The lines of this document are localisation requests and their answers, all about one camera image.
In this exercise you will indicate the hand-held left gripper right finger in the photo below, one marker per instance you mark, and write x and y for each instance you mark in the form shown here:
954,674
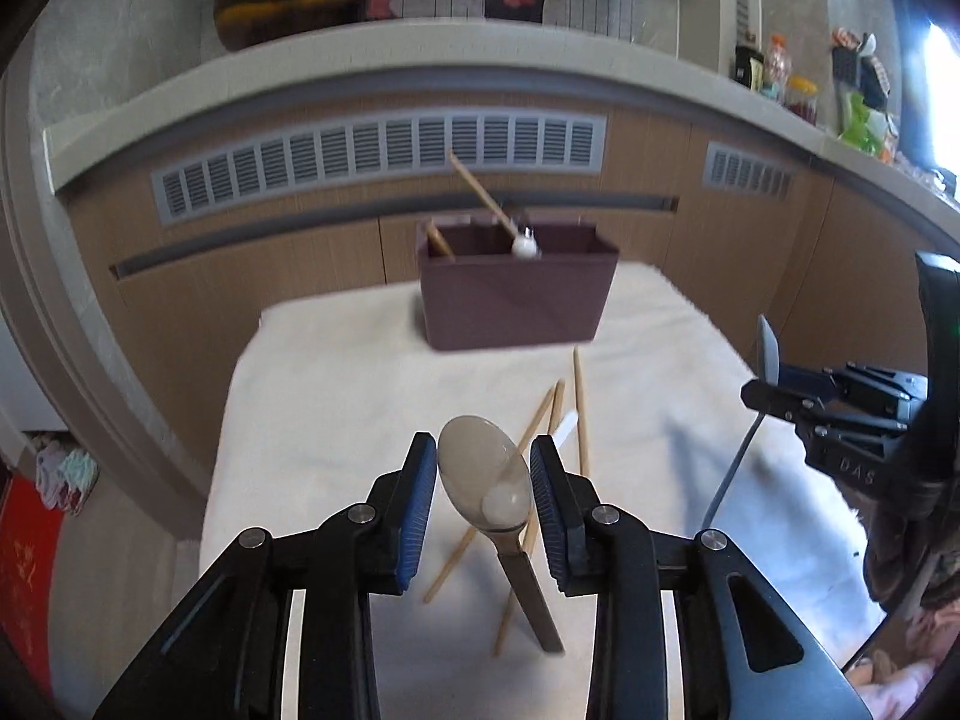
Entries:
546,510

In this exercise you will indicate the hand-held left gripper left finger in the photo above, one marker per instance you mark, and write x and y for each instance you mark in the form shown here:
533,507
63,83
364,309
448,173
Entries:
420,510

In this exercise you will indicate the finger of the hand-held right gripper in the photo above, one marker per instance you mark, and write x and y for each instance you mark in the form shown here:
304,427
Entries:
810,414
847,384

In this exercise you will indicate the grey plastic spoon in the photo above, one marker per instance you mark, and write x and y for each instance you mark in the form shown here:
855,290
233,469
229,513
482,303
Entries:
769,352

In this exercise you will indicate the maroon plastic utensil box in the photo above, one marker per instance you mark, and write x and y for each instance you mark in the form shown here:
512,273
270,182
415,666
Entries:
517,300

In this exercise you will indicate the small white round spoon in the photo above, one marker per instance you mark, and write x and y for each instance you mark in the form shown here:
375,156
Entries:
525,246

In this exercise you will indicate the wooden spoon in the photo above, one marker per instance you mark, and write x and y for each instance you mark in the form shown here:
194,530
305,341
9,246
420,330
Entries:
441,241

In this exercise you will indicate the person's right forearm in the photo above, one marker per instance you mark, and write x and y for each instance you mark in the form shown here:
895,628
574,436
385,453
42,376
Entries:
900,562

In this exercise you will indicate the white towel cloth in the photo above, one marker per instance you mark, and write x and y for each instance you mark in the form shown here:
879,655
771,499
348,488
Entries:
300,405

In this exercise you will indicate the pink cloth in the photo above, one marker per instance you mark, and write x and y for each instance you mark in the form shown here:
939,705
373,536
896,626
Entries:
915,682

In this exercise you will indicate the short grey vent grille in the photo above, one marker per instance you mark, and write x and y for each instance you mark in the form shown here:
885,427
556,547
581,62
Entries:
750,172

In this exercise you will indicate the wooden cabinet front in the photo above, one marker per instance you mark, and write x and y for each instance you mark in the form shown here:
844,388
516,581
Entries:
300,292

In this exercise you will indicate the green plastic bag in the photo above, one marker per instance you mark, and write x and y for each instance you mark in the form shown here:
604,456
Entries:
866,127

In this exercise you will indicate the yellow-lidded red jar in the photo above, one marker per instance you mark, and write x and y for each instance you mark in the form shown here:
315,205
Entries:
801,99

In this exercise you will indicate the bright window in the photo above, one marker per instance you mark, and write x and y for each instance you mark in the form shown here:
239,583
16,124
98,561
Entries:
937,90

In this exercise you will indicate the orange-capped bottle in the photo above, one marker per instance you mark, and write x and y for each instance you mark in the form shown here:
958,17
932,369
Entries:
778,64

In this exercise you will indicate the dark food package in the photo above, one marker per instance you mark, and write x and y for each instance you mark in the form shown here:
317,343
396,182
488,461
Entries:
748,69

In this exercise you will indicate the long grey vent grille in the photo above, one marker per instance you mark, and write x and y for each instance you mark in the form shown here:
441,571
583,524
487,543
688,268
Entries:
375,157

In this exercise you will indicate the pale pink slippers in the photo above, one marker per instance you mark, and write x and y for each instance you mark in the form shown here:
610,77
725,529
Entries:
49,476

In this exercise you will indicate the red floor mat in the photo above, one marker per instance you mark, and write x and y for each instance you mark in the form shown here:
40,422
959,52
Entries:
26,585

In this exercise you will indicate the beige stone counter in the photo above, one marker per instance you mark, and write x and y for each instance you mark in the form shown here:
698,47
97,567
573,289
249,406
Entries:
375,67

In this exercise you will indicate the small white wall vent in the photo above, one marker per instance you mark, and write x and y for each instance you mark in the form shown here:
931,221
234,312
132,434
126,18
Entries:
742,6

